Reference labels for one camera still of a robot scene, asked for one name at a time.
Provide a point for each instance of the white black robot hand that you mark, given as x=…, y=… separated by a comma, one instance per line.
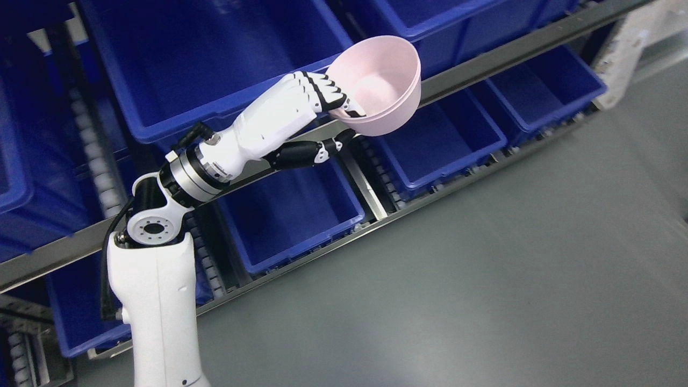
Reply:
x=263, y=130

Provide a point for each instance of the pink bowl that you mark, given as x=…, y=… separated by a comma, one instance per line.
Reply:
x=387, y=108
x=389, y=57

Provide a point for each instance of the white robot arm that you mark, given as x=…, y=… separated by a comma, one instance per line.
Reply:
x=150, y=262

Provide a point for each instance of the blue bin lower middle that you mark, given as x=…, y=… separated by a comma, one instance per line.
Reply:
x=285, y=215

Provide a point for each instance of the large blue bin upper left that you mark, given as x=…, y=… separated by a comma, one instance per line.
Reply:
x=174, y=63

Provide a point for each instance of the blue bin lower centre right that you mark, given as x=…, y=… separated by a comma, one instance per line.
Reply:
x=441, y=141

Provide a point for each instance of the blue bin far left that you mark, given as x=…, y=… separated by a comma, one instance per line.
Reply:
x=45, y=194

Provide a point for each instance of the blue bin upper right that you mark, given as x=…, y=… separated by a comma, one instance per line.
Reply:
x=447, y=33

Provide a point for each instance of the blue bin bottom left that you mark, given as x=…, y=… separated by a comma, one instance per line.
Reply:
x=74, y=297

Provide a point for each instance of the blue bin lower far right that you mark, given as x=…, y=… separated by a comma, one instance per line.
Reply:
x=538, y=94

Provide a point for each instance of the grey metal shelf rail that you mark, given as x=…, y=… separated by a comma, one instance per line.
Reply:
x=63, y=252

